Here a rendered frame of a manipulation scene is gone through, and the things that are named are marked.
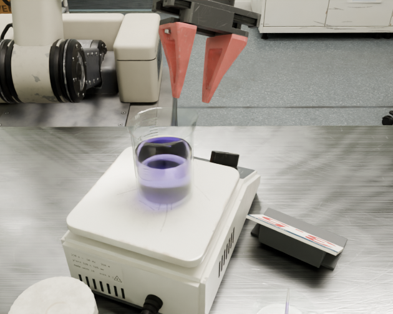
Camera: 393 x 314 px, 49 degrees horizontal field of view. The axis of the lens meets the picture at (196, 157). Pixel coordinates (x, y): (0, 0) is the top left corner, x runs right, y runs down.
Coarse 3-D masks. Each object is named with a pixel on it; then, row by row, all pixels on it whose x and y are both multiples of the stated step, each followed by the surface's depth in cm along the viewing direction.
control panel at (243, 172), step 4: (204, 160) 50; (208, 160) 50; (240, 168) 49; (244, 168) 49; (240, 172) 46; (244, 172) 47; (248, 172) 47; (252, 172) 48; (240, 176) 44; (244, 176) 44
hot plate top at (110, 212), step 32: (128, 160) 41; (96, 192) 38; (128, 192) 38; (224, 192) 38; (96, 224) 35; (128, 224) 35; (160, 224) 35; (192, 224) 35; (160, 256) 32; (192, 256) 32
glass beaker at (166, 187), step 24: (144, 120) 36; (168, 120) 36; (192, 120) 35; (144, 144) 32; (168, 144) 32; (192, 144) 34; (144, 168) 34; (168, 168) 33; (192, 168) 35; (144, 192) 35; (168, 192) 35; (192, 192) 37
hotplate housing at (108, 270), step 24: (240, 192) 41; (240, 216) 42; (72, 240) 36; (96, 240) 36; (216, 240) 36; (72, 264) 37; (96, 264) 36; (120, 264) 34; (144, 264) 34; (168, 264) 34; (216, 264) 35; (96, 288) 38; (120, 288) 37; (144, 288) 35; (168, 288) 34; (192, 288) 33; (216, 288) 38; (144, 312) 34; (168, 312) 36; (192, 312) 35
